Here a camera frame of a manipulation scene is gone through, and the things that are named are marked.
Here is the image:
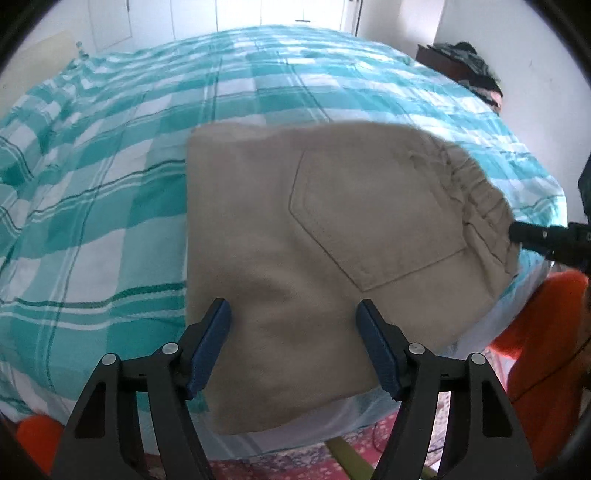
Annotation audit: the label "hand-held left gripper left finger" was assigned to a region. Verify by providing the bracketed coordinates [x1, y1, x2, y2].
[51, 298, 232, 480]

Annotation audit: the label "pile of dark clothes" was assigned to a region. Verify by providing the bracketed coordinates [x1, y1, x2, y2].
[429, 41, 505, 112]

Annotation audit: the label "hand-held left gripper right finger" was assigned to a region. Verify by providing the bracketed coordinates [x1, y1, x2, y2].
[355, 299, 540, 480]

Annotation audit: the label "teal plaid blanket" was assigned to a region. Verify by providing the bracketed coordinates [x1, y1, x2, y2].
[0, 24, 568, 455]

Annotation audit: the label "beige pants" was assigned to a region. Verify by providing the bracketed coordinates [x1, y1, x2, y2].
[185, 121, 525, 435]

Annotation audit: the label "pink floral rug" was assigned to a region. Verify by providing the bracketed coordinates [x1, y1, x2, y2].
[143, 378, 591, 480]

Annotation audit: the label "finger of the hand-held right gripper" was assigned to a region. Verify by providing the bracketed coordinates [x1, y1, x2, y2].
[578, 154, 591, 221]
[508, 220, 591, 269]

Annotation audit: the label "dark wooden nightstand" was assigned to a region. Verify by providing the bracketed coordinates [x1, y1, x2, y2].
[416, 42, 467, 86]

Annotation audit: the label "person's orange trouser leg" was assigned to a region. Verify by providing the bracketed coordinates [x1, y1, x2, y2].
[488, 270, 591, 418]
[16, 414, 66, 477]

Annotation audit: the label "white wardrobe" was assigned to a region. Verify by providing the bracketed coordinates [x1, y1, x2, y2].
[92, 0, 446, 52]

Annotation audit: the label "green flat strip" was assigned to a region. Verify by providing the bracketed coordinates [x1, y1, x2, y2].
[325, 436, 376, 480]

